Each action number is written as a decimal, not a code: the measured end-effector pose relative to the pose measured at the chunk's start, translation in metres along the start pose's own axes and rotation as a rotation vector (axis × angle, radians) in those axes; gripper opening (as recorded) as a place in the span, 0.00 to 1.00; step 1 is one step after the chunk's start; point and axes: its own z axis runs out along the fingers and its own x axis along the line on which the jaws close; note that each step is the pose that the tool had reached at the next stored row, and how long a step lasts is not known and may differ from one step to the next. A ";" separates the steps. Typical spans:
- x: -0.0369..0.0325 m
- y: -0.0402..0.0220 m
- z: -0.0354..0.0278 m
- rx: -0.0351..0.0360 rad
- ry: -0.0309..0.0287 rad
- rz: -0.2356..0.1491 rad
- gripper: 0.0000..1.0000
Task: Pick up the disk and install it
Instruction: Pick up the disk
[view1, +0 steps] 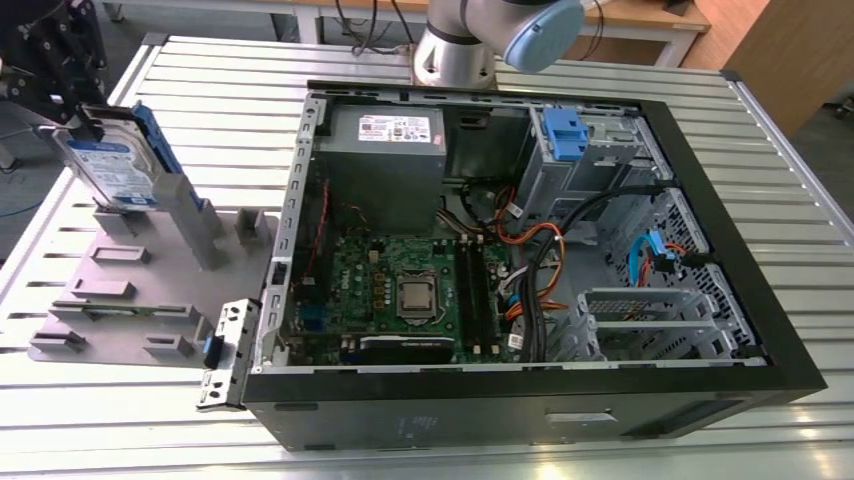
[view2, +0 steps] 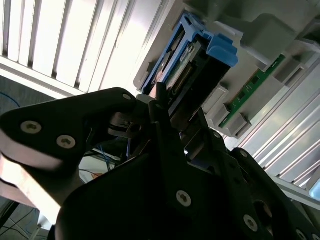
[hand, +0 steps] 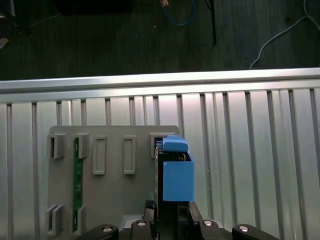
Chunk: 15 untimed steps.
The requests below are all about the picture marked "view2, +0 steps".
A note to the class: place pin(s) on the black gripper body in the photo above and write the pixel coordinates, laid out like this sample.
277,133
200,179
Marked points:
125,205

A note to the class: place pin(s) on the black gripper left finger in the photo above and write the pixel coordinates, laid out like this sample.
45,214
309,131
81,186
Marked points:
62,117

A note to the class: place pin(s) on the hard disk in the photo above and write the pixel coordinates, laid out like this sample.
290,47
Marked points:
220,50

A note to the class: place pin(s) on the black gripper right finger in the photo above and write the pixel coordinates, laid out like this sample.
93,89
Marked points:
237,162

